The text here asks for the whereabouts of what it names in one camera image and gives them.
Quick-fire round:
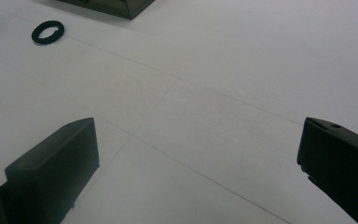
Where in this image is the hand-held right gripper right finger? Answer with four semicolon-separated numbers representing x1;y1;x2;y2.
296;117;358;224

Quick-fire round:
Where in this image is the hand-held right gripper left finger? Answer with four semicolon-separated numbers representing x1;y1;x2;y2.
0;117;101;224

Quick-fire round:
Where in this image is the black toothed ring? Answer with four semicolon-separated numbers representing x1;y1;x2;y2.
31;20;65;46

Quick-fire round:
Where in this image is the transparent brown drawer box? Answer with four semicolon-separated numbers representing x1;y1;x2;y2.
57;0;156;21

